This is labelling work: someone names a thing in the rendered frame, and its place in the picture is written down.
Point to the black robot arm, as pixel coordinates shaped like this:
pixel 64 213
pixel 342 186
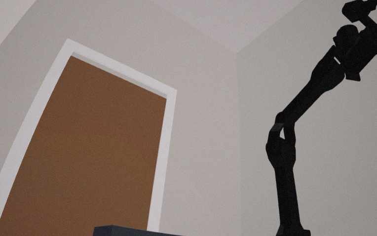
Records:
pixel 327 74

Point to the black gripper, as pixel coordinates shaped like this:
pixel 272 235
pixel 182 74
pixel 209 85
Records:
pixel 365 47

